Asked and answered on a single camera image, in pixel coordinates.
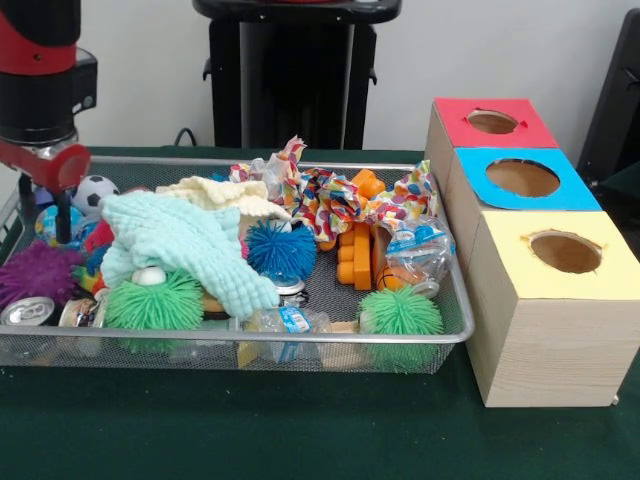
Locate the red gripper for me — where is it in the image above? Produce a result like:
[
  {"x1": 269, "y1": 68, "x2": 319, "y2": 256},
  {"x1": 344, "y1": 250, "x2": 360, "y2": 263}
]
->
[{"x1": 0, "y1": 137, "x2": 92, "y2": 245}]

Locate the light teal waffle cloth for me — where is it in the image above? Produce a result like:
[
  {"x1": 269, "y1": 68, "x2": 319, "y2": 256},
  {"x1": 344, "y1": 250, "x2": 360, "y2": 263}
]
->
[{"x1": 100, "y1": 192, "x2": 281, "y2": 321}]

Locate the cream waffle cloth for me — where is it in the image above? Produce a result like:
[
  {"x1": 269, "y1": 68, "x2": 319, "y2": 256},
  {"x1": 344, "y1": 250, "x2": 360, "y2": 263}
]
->
[{"x1": 155, "y1": 175, "x2": 293, "y2": 223}]

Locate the heart print cloth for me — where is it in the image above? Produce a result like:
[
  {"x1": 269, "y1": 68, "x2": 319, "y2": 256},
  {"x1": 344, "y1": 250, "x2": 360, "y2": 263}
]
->
[{"x1": 285, "y1": 135, "x2": 366, "y2": 241}]

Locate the polka dot cloth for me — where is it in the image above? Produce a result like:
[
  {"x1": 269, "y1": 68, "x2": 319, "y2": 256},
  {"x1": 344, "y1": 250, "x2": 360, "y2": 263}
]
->
[{"x1": 370, "y1": 160, "x2": 441, "y2": 226}]

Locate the wooden box with three holes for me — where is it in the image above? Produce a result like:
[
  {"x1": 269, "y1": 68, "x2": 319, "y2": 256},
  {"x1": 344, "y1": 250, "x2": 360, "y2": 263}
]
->
[{"x1": 423, "y1": 97, "x2": 640, "y2": 408}]

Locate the small soccer ball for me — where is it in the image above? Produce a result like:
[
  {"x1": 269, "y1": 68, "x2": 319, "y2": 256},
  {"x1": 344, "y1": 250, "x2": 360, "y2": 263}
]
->
[{"x1": 73, "y1": 175, "x2": 121, "y2": 216}]

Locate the purple spiky ball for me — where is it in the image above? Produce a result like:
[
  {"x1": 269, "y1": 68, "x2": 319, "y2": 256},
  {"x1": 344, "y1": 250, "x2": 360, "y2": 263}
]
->
[{"x1": 0, "y1": 240, "x2": 86, "y2": 311}]

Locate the green fuzzy monster toy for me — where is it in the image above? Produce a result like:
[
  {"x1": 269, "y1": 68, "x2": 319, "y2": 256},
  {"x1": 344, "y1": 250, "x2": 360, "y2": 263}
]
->
[{"x1": 105, "y1": 268, "x2": 206, "y2": 333}]

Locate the blue spiky ball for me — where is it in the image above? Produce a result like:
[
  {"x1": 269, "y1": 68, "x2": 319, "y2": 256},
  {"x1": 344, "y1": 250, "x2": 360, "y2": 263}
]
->
[{"x1": 247, "y1": 220, "x2": 318, "y2": 281}]

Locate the dark green tablecloth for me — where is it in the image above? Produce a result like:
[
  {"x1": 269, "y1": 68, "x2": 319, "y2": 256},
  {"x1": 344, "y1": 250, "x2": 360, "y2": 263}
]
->
[{"x1": 0, "y1": 145, "x2": 640, "y2": 480}]

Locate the green spiky ball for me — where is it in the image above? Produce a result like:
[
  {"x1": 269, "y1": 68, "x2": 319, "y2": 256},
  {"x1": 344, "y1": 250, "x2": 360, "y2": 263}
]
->
[{"x1": 358, "y1": 287, "x2": 445, "y2": 338}]

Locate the black panel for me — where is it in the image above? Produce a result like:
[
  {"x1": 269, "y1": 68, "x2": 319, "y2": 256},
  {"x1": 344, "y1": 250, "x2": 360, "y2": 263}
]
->
[{"x1": 580, "y1": 10, "x2": 640, "y2": 191}]

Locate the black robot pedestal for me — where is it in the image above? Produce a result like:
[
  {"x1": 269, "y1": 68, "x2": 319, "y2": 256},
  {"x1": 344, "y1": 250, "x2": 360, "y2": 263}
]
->
[{"x1": 193, "y1": 0, "x2": 401, "y2": 151}]

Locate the clear wire mesh bin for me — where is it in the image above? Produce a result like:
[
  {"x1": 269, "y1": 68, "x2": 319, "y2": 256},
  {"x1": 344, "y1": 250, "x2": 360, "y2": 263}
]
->
[{"x1": 0, "y1": 155, "x2": 474, "y2": 376}]

